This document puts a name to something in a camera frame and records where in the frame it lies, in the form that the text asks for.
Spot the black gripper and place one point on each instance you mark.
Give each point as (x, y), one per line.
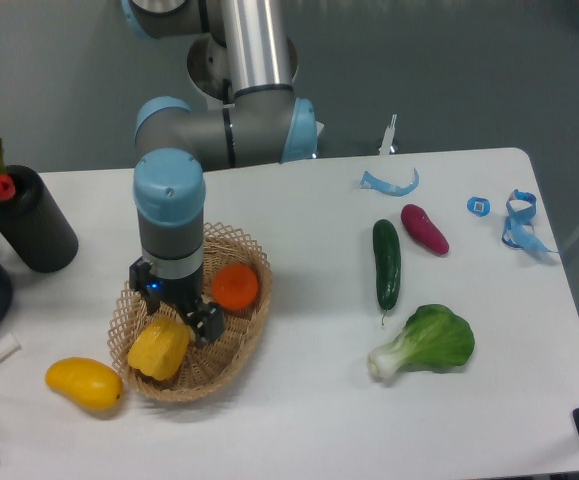
(178, 284)

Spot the yellow bell pepper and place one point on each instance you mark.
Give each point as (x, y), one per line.
(159, 350)

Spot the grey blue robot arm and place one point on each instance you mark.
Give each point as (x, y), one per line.
(260, 121)

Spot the woven wicker basket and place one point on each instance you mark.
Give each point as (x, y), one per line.
(205, 370)

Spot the orange tangerine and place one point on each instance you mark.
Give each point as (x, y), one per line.
(235, 286)

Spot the yellow mango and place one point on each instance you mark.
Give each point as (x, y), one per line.
(88, 383)

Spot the black cylindrical vase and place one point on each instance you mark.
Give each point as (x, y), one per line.
(34, 225)

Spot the dark green cucumber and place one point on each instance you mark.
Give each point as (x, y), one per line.
(388, 262)

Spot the purple sweet potato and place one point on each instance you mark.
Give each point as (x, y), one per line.
(423, 231)

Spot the green bok choy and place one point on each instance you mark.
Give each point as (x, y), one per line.
(433, 337)

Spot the small blue tag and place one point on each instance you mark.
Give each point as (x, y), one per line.
(478, 206)

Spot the blue tangled ribbon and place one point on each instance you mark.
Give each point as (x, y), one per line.
(518, 231)

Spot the white metal base bracket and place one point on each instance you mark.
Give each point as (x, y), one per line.
(332, 145)

